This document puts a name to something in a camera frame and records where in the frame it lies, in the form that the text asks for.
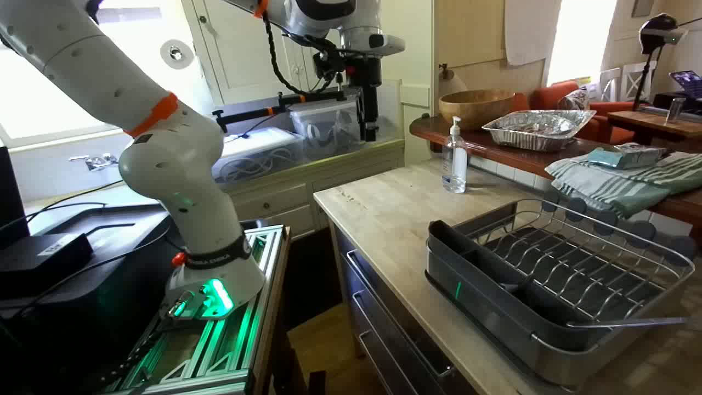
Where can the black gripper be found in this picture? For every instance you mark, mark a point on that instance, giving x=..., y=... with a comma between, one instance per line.
x=362, y=73

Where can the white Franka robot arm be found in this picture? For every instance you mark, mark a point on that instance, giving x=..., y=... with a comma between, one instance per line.
x=167, y=160

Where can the silver metal spoon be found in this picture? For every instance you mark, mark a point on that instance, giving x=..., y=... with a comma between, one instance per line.
x=629, y=323

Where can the clear plastic container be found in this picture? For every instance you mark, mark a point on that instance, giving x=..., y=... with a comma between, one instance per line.
x=326, y=121

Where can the clear hand sanitizer bottle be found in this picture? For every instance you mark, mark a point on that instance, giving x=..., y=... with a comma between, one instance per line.
x=454, y=165

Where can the wooden bowl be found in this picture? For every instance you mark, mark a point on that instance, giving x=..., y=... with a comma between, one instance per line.
x=475, y=106

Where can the white drawer cabinet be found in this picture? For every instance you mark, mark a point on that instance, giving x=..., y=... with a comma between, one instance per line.
x=293, y=194

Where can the grey patterned mat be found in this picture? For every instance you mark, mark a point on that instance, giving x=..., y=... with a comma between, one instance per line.
x=255, y=157

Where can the black rod with orange clamps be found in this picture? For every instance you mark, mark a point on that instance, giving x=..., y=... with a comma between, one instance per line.
x=249, y=109

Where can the dark wooden table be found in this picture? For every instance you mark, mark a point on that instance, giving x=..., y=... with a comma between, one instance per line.
x=505, y=153

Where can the aluminium foil pan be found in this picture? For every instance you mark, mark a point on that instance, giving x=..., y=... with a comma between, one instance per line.
x=538, y=128

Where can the white hanging cloth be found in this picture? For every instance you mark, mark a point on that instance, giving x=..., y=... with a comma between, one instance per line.
x=530, y=29

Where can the orange sofa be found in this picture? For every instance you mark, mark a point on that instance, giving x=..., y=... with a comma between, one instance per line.
x=556, y=95

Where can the grey counter drawer unit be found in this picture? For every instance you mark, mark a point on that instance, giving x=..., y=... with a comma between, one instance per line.
x=387, y=321

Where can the black cutlery holder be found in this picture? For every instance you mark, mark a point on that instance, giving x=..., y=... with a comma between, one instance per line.
x=512, y=282

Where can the stainless steel drainer tray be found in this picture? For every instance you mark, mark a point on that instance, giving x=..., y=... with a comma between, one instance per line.
x=496, y=330

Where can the teal striped dish towel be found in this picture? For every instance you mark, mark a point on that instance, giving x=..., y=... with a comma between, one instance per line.
x=606, y=187

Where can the white lattice chair back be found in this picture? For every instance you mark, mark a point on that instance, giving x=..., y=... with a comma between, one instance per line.
x=622, y=79

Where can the light blue sponge pack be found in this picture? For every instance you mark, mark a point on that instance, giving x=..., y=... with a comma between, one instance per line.
x=627, y=157

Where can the aluminium extrusion robot stand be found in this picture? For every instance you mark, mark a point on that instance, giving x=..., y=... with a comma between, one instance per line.
x=220, y=343

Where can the wooden side table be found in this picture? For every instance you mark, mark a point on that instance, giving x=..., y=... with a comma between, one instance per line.
x=650, y=121

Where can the white green striped towel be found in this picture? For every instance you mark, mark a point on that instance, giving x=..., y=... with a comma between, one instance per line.
x=677, y=171

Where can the purple object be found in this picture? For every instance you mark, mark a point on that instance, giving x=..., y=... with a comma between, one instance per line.
x=690, y=81

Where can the large black controller box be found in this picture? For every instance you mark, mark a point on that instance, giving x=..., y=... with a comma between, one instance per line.
x=88, y=330

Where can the small black box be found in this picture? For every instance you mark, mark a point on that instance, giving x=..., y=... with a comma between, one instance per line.
x=44, y=259

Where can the black monitor edge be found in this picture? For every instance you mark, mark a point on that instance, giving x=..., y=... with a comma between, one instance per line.
x=12, y=194

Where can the grey wrist camera housing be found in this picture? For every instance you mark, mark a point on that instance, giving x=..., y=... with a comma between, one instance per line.
x=375, y=42

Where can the white wall cabinet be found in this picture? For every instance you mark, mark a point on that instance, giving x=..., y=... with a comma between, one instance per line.
x=243, y=50

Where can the round white wall fitting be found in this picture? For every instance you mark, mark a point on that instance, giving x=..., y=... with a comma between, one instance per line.
x=176, y=52

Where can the black camera on tripod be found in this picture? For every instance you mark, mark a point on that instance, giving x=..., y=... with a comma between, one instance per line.
x=658, y=29

